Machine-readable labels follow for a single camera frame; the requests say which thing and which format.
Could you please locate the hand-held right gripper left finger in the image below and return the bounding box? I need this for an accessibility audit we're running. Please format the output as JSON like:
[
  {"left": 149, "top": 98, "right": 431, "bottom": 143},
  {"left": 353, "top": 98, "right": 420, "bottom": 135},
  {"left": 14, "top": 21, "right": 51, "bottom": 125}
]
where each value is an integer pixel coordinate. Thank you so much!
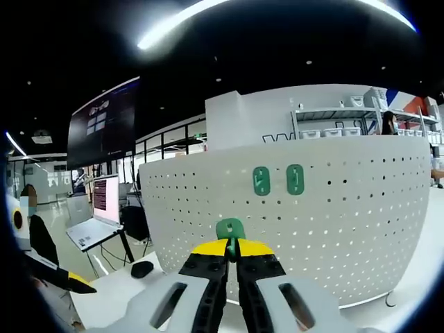
[{"left": 117, "top": 240, "right": 230, "bottom": 333}]

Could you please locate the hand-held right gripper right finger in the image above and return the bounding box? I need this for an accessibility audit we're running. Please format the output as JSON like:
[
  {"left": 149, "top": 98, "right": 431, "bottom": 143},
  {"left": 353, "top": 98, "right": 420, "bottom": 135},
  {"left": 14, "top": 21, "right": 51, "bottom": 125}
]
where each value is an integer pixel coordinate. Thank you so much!
[{"left": 237, "top": 239, "right": 351, "bottom": 333}]

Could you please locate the green hook assembly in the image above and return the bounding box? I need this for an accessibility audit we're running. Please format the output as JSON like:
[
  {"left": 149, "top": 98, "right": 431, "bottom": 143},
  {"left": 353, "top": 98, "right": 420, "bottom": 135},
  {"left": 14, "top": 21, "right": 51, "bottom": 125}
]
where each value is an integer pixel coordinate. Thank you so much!
[
  {"left": 252, "top": 165, "right": 271, "bottom": 197},
  {"left": 286, "top": 164, "right": 305, "bottom": 195},
  {"left": 214, "top": 217, "right": 248, "bottom": 263}
]

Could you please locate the white perforated mounting plate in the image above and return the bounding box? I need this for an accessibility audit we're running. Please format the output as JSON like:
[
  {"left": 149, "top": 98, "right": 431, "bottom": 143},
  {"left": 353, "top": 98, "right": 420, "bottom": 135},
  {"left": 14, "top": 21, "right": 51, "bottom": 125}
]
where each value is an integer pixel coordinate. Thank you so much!
[{"left": 138, "top": 135, "right": 433, "bottom": 309}]

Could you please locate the black computer mouse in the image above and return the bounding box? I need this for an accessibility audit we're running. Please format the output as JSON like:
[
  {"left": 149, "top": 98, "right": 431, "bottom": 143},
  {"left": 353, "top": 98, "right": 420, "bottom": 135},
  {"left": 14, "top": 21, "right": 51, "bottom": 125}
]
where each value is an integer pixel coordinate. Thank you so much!
[{"left": 130, "top": 260, "right": 155, "bottom": 278}]

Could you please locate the black laptop stand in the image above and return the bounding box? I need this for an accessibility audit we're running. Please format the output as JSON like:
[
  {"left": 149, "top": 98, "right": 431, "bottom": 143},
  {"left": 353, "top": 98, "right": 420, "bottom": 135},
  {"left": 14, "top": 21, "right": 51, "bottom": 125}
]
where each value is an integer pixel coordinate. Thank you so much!
[{"left": 86, "top": 227, "right": 136, "bottom": 278}]

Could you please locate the black bag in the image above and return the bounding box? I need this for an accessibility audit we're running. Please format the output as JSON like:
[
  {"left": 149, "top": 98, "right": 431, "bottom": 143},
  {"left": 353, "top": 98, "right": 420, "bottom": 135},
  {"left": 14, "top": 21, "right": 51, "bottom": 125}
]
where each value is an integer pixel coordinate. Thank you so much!
[{"left": 120, "top": 205, "right": 152, "bottom": 243}]

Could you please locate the white laptop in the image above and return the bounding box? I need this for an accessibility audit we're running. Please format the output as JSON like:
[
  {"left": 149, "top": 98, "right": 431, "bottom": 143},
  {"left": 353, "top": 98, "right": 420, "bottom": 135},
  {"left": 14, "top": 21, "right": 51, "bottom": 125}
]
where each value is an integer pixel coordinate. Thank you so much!
[{"left": 65, "top": 175, "right": 125, "bottom": 253}]

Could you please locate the metal storage shelf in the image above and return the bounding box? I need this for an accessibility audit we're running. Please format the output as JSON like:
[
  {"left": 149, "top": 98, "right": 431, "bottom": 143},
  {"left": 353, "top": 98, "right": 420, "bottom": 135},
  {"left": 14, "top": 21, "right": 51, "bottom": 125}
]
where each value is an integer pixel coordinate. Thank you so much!
[{"left": 290, "top": 88, "right": 444, "bottom": 146}]

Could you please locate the ceiling light strip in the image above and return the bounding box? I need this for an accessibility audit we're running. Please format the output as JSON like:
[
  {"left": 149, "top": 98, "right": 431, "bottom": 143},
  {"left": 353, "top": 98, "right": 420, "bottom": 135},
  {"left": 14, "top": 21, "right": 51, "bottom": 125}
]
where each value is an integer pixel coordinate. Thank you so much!
[{"left": 137, "top": 0, "right": 417, "bottom": 49}]

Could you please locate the large dark wall display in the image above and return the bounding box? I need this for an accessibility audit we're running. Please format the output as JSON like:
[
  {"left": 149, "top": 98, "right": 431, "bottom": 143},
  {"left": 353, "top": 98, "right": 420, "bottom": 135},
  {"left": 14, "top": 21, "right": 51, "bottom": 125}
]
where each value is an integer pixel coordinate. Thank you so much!
[{"left": 66, "top": 76, "right": 142, "bottom": 170}]

